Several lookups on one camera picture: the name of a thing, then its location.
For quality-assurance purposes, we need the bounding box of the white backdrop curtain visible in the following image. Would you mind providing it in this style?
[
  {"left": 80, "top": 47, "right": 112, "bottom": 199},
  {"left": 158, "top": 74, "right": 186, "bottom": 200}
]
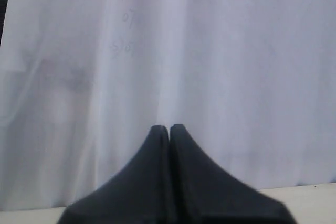
[{"left": 1, "top": 0, "right": 335, "bottom": 211}]

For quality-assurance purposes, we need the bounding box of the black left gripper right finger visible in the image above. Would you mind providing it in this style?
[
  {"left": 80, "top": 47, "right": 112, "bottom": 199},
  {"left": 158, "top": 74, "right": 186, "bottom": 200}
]
[{"left": 170, "top": 124, "right": 296, "bottom": 223}]

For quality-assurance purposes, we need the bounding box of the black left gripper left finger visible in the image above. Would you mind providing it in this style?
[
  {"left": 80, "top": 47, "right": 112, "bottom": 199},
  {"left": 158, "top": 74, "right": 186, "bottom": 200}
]
[{"left": 58, "top": 125, "right": 174, "bottom": 224}]

